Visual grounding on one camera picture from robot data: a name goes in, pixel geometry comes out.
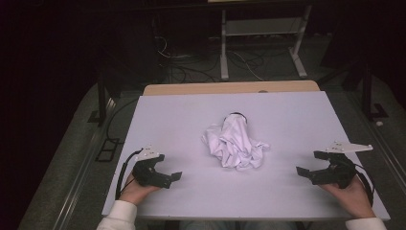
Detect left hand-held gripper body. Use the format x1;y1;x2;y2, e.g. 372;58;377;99
131;145;170;189

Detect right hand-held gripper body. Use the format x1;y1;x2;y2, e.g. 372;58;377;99
319;141;374;190

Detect white shorts with black waistband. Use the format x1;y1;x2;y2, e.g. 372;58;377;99
201;111;271;171

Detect person's left hand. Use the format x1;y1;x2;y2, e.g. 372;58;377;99
119;172;162;206

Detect person's right hand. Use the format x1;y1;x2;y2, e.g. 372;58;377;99
319;174;377;219

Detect white table board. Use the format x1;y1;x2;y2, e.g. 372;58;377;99
101;90;392;222

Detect black metal stand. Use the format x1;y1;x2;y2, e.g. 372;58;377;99
359;62;390;121
87;72;112;127

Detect wooden table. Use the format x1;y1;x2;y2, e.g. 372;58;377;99
142;80;321;97

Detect white metal stand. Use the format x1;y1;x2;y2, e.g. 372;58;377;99
219;4;313;81

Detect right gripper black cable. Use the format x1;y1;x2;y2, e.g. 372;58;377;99
350;162;375;207

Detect black floor bracket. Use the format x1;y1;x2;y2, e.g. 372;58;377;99
95;137;122;163

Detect black floor cable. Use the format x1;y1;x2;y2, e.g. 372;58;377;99
105;97;139;144

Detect bundle of floor cables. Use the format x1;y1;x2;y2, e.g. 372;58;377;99
154;34;266;84

